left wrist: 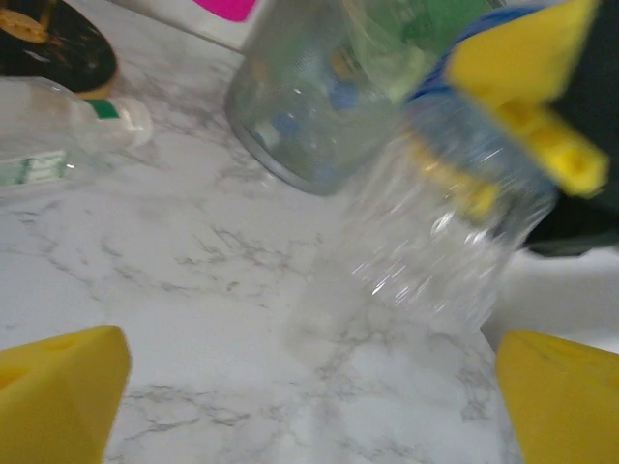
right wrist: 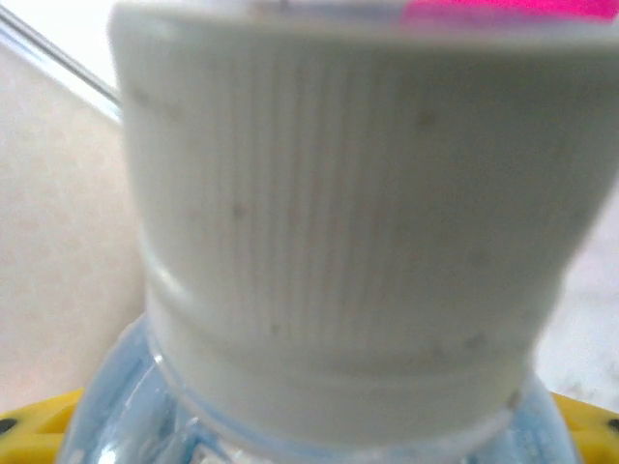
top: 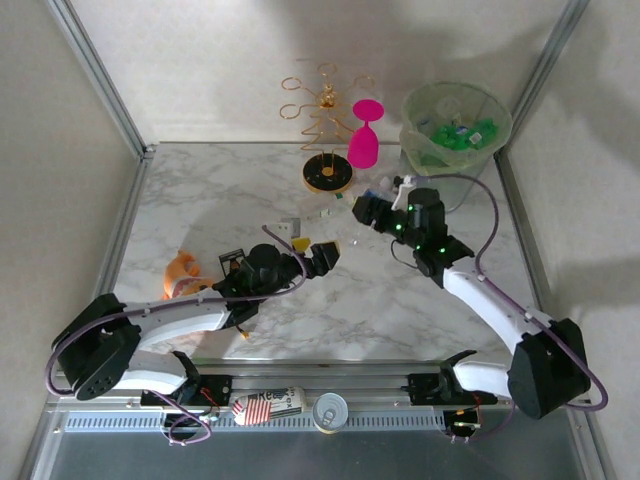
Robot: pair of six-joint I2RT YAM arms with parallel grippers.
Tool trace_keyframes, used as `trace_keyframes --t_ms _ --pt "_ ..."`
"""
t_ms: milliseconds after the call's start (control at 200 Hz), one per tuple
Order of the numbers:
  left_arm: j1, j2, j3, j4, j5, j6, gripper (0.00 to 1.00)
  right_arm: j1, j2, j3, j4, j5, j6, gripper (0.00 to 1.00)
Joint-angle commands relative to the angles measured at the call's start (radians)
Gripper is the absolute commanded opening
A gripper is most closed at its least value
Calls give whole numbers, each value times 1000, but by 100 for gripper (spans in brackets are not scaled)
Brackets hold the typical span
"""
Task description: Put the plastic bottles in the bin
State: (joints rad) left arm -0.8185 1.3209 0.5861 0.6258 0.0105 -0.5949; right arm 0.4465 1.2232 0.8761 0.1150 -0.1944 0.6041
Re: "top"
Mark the orange plush toy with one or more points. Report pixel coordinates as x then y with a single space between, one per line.
182 267

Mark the green plastic bottle yellow cap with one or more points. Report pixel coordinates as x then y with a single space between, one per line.
447 137
487 130

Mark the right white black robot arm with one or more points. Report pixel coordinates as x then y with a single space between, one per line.
480 295

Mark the left silver black robot arm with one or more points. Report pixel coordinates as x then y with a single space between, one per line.
95 350

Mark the grey metal waste bin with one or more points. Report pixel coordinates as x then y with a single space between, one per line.
460 195

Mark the pink plastic wine glass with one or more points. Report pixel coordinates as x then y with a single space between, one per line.
363 147

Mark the battery lead with yellow plug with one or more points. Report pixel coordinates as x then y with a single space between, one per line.
245 336

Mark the striped popcorn box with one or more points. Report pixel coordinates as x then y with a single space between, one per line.
260 407

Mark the tin can with pull tab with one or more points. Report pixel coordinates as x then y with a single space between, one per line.
330 407

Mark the small controller circuit board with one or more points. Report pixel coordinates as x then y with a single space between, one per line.
462 425
207 419

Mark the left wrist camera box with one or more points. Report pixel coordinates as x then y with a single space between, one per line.
289 226

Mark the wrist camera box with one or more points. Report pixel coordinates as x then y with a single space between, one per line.
402 187
289 226

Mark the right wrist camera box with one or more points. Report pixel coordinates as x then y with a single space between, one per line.
402 187

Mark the aluminium table side rail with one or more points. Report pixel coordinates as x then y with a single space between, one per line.
511 185
120 250

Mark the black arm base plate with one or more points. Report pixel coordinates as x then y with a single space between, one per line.
222 387
422 387

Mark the aluminium front mounting rail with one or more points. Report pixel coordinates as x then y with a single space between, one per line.
360 390

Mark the aluminium frame upright post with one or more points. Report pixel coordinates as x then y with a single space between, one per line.
542 75
100 75

